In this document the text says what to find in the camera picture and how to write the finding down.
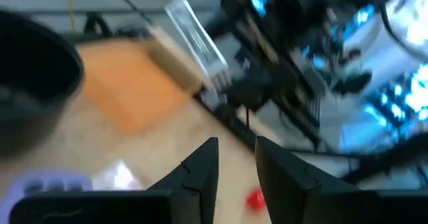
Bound white bordered card box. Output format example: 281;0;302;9
164;0;231;84

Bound purple foam die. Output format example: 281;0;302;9
0;169;95;224

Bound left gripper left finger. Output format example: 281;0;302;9
146;136;220;224

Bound orange plastic tray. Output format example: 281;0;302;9
76;38;201;135

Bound red toy block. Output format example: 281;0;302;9
246;187;268;212

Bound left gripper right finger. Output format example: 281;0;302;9
255;135;368;224

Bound black plastic bucket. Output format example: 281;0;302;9
0;9;85;160

